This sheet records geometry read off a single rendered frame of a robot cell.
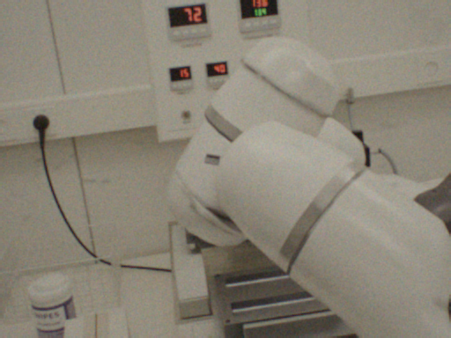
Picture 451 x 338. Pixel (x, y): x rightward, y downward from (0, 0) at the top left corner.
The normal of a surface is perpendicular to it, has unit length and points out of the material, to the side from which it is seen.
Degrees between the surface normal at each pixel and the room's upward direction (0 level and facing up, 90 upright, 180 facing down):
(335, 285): 92
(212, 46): 90
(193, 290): 41
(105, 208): 90
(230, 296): 0
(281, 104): 75
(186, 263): 0
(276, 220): 83
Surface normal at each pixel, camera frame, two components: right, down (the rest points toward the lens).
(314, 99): 0.47, 0.30
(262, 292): -0.11, -0.95
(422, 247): 0.14, -0.56
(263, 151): -0.20, -0.50
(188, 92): 0.11, 0.29
